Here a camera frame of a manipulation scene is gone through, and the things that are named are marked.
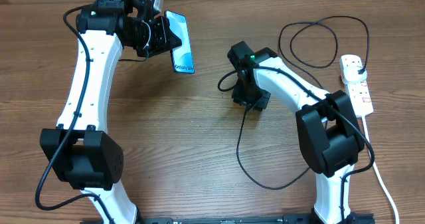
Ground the Samsung Galaxy smartphone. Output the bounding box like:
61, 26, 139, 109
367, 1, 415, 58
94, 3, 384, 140
165, 11, 195, 74

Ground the black USB charging cable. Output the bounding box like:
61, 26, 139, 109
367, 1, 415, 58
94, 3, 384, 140
236, 15, 371, 191

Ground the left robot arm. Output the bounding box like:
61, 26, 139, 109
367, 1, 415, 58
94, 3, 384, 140
40, 0, 182, 223

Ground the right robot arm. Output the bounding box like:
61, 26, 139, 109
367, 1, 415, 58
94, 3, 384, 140
227, 41, 370, 223

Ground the white charger plug adapter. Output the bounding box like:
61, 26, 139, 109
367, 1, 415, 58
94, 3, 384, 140
341, 66, 367, 84

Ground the white power strip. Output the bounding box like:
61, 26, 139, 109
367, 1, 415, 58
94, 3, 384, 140
339, 55, 373, 118

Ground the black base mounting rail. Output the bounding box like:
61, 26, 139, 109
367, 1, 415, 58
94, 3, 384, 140
135, 213, 375, 224

